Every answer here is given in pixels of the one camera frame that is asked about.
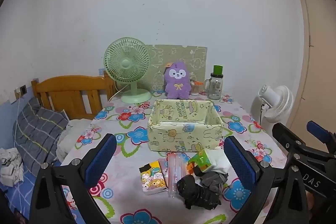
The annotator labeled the small orange-lidded container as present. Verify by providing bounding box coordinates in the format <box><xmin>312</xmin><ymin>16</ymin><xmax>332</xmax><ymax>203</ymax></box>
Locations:
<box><xmin>190</xmin><ymin>79</ymin><xmax>204</xmax><ymax>96</ymax></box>

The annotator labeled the clear plastic tube pack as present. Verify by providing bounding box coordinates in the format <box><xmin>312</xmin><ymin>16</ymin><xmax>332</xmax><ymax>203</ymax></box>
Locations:
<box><xmin>167</xmin><ymin>152</ymin><xmax>189</xmax><ymax>199</ymax></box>

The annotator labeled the white charging cable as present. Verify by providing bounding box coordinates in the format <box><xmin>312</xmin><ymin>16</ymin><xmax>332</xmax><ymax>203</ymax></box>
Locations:
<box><xmin>14</xmin><ymin>93</ymin><xmax>22</xmax><ymax>141</ymax></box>

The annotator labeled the pink tissue pack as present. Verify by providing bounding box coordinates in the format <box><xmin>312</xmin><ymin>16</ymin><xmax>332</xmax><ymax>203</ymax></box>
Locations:
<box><xmin>157</xmin><ymin>158</ymin><xmax>171</xmax><ymax>189</ymax></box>

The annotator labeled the grey cloth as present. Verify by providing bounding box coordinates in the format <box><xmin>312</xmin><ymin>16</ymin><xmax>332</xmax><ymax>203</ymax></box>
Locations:
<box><xmin>196</xmin><ymin>171</ymin><xmax>230</xmax><ymax>197</ymax></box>

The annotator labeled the dark grey glove bundle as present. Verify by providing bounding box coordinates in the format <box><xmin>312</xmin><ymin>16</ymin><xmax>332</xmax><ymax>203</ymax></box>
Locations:
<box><xmin>177</xmin><ymin>175</ymin><xmax>222</xmax><ymax>211</ymax></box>

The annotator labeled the white sock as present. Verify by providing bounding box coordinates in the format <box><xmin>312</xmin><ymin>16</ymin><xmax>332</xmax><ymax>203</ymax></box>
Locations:
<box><xmin>207</xmin><ymin>150</ymin><xmax>232</xmax><ymax>175</ymax></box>

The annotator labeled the yellow cartoon box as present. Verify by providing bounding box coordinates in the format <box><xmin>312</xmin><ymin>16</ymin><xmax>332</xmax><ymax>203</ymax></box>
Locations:
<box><xmin>147</xmin><ymin>99</ymin><xmax>224</xmax><ymax>153</ymax></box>

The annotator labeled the blue bed sheet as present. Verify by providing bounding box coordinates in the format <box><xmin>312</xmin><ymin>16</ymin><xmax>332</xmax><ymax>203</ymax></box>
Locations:
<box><xmin>0</xmin><ymin>161</ymin><xmax>61</xmax><ymax>220</ymax></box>

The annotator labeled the green patterned board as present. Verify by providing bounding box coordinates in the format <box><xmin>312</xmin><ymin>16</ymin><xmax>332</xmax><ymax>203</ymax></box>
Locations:
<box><xmin>146</xmin><ymin>44</ymin><xmax>208</xmax><ymax>94</ymax></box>

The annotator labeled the glass jar with green lid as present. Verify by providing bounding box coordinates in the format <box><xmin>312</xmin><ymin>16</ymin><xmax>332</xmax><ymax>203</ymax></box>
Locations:
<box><xmin>204</xmin><ymin>65</ymin><xmax>224</xmax><ymax>101</ymax></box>

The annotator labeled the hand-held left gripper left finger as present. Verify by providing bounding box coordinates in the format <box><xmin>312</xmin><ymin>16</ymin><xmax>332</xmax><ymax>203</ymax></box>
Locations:
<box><xmin>29</xmin><ymin>133</ymin><xmax>117</xmax><ymax>224</ymax></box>

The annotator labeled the grey plaid pillow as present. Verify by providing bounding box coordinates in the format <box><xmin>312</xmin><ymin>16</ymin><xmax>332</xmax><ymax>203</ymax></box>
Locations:
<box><xmin>13</xmin><ymin>97</ymin><xmax>69</xmax><ymax>177</ymax></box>

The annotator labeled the purple plush toy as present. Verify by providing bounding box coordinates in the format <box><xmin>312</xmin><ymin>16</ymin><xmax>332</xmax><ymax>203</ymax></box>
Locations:
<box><xmin>163</xmin><ymin>61</ymin><xmax>194</xmax><ymax>100</ymax></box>

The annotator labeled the white standing fan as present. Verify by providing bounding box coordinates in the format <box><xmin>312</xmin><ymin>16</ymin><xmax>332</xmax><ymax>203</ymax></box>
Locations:
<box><xmin>250</xmin><ymin>84</ymin><xmax>294</xmax><ymax>133</ymax></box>

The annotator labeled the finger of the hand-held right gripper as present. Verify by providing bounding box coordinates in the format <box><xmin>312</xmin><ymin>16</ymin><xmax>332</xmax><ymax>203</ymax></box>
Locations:
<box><xmin>307</xmin><ymin>120</ymin><xmax>336</xmax><ymax>154</ymax></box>
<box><xmin>272</xmin><ymin>122</ymin><xmax>336</xmax><ymax>196</ymax></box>

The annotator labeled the wooden bed headboard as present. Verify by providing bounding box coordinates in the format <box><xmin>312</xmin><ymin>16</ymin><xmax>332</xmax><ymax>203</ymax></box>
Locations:
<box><xmin>31</xmin><ymin>70</ymin><xmax>116</xmax><ymax>120</ymax></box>

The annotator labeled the green desk fan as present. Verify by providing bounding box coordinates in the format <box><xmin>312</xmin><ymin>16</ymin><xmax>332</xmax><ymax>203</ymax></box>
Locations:
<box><xmin>103</xmin><ymin>37</ymin><xmax>152</xmax><ymax>104</ymax></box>

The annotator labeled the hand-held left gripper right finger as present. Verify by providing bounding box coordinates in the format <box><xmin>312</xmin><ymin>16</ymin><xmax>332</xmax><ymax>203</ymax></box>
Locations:
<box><xmin>224</xmin><ymin>135</ymin><xmax>310</xmax><ymax>224</ymax></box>

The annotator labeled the beige door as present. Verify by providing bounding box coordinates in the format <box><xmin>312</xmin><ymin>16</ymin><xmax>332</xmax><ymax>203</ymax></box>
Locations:
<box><xmin>286</xmin><ymin>0</ymin><xmax>336</xmax><ymax>135</ymax></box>

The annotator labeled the crumpled white cloth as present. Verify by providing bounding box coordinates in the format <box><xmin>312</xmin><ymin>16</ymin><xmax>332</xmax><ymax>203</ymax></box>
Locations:
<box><xmin>0</xmin><ymin>147</ymin><xmax>24</xmax><ymax>188</ymax></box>

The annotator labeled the yellow cartoon tissue pack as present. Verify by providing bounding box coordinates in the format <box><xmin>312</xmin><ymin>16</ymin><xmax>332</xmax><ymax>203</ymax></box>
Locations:
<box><xmin>139</xmin><ymin>161</ymin><xmax>168</xmax><ymax>196</ymax></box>

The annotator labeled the white fan cable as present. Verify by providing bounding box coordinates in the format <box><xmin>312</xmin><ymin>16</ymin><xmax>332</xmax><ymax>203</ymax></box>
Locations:
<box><xmin>108</xmin><ymin>88</ymin><xmax>127</xmax><ymax>103</ymax></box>

